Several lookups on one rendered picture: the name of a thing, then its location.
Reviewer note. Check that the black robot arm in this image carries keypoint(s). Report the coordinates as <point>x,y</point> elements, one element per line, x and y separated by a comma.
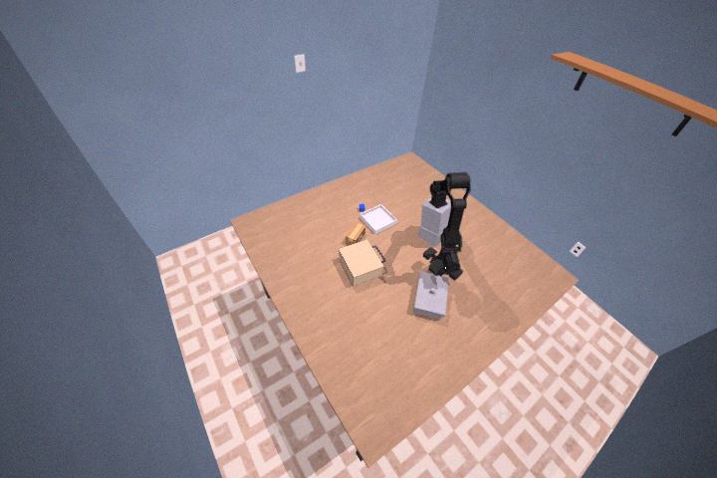
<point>450,236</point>

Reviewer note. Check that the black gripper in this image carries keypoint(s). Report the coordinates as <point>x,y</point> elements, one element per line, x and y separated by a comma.
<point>430,252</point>

